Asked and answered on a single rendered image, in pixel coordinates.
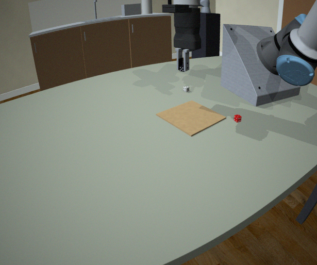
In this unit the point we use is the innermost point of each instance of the red die with white pips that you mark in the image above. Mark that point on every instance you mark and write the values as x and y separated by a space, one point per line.
237 118

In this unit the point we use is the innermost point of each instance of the tan mat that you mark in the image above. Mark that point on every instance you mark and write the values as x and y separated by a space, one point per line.
191 117

